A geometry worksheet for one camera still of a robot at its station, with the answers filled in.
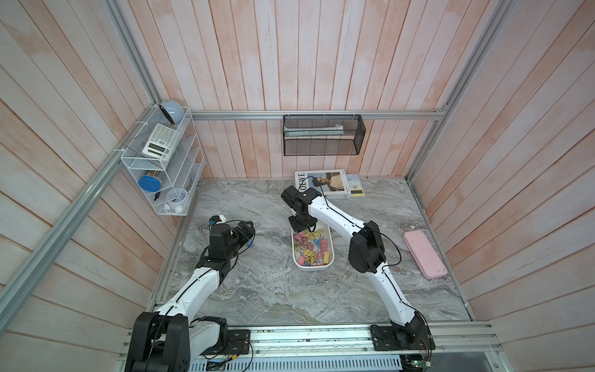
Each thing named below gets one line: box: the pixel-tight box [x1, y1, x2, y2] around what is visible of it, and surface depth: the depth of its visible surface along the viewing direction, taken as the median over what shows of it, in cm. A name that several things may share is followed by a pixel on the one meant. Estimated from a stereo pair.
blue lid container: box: [137, 172, 162, 193], surface depth 79 cm
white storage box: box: [291, 220, 336, 272], surface depth 92 cm
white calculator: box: [141, 123, 180, 161], surface depth 78 cm
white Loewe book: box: [294, 168, 351, 200], surface depth 117 cm
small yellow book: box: [345, 173, 366, 197], surface depth 117 cm
